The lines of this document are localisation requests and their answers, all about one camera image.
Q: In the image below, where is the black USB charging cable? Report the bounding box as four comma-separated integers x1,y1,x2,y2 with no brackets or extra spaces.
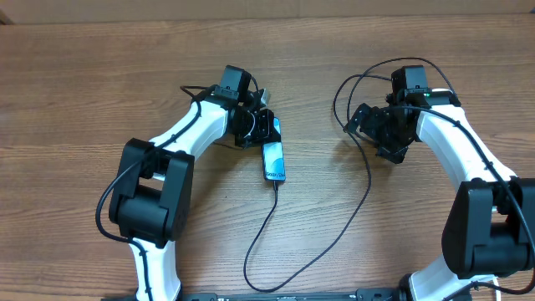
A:
242,57,456,293

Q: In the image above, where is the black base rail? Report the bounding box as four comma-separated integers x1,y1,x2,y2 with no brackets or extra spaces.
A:
100,287,410,301

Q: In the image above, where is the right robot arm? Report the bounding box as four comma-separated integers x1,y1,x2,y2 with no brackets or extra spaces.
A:
341,59,534,300

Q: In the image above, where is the blue Samsung Galaxy smartphone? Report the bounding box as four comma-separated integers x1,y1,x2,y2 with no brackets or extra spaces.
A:
262,117,286,182

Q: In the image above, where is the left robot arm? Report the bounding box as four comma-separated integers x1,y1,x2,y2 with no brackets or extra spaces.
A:
104,65,286,300

